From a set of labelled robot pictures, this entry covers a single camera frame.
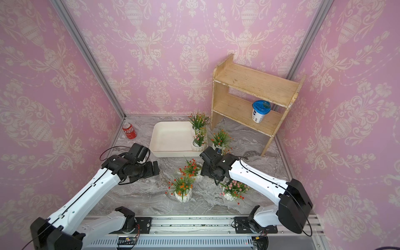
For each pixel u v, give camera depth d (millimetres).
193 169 777
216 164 590
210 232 733
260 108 817
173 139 1054
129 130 1003
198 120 971
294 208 403
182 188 704
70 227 398
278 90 737
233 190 713
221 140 919
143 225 749
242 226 730
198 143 948
